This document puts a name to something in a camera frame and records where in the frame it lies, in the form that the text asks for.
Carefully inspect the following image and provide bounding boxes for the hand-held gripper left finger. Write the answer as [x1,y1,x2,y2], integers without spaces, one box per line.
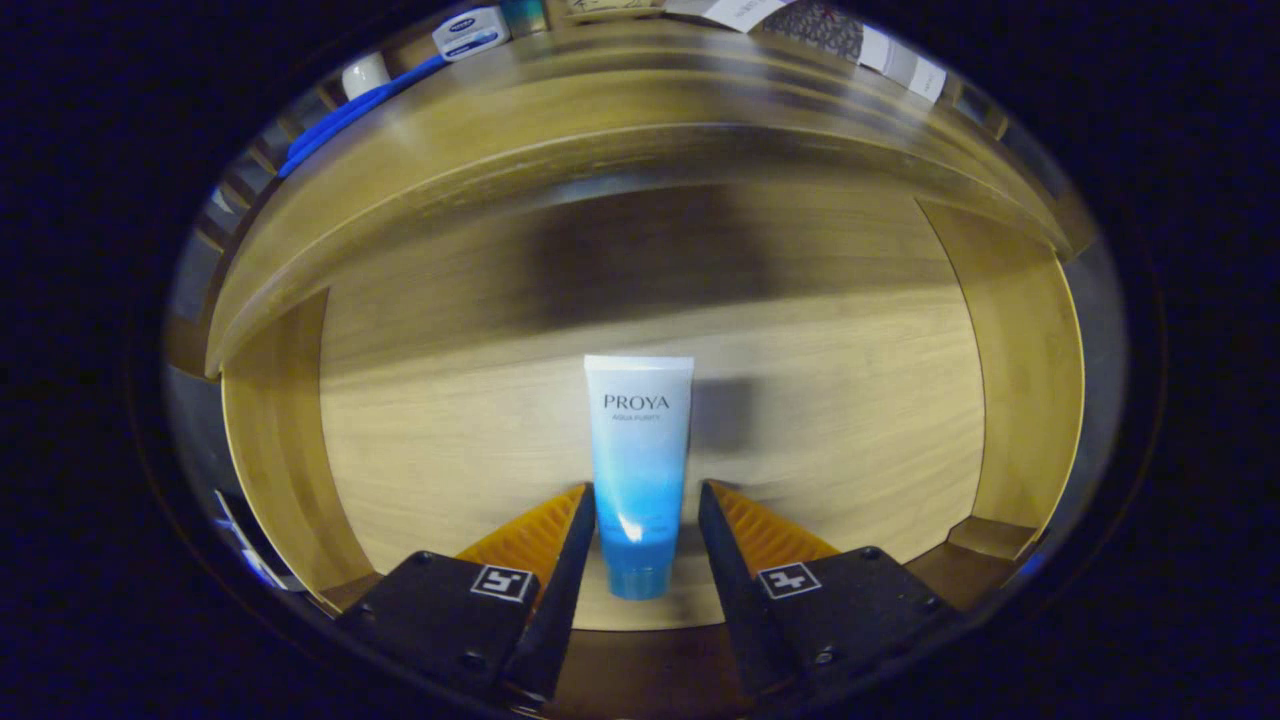
[335,482,598,706]

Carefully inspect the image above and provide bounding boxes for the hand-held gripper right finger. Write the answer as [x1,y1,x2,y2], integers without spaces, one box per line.
[697,480,961,701]

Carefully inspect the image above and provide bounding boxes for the blue white cosmetic tube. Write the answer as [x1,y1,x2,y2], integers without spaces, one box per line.
[584,354,695,601]

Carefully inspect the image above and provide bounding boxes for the wooden drawer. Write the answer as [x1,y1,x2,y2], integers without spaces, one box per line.
[205,180,1086,716]

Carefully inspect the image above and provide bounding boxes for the wooden countertop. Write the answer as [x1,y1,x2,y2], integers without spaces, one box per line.
[205,18,1096,379]

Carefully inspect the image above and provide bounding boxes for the blue folded cloth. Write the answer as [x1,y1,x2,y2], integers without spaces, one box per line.
[277,52,451,181]

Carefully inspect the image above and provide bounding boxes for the thin white book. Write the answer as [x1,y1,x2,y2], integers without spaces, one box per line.
[858,25,921,86]

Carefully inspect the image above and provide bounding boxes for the white pump bottle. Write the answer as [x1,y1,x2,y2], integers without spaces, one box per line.
[341,52,392,101]

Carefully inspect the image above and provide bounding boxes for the white blue-capped lotion bottle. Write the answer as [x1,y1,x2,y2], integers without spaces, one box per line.
[432,6,512,63]

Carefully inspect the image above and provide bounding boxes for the purple white book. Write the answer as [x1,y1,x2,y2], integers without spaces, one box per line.
[665,0,801,34]

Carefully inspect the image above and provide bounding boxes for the teal slim bottle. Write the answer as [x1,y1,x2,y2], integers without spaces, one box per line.
[500,0,549,39]

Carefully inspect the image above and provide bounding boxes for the beige lidded tea cup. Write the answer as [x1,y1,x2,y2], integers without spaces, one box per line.
[565,0,666,23]

